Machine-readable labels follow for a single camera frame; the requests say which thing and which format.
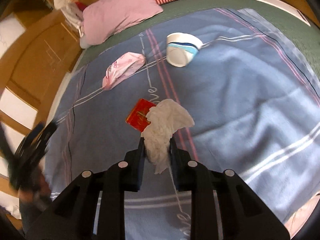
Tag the blue plaid blanket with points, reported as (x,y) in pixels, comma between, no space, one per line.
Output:
(253,96)

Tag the pink white wrapper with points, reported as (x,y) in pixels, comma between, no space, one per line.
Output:
(122,68)

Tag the white flat board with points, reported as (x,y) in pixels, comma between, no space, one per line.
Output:
(287,8)

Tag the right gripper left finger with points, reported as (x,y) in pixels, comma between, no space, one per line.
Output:
(92,205)

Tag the pink pillow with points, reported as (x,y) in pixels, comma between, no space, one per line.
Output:
(105,18)

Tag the white tissue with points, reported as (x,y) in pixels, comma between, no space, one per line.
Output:
(166,118)

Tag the white blue paper cup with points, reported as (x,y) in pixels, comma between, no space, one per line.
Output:
(182,48)

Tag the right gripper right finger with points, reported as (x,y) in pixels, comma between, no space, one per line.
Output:
(223,206)

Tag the red cigarette box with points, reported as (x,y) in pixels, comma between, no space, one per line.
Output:
(137,117)

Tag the wooden bed frame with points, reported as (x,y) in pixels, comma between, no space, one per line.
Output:
(34,66)

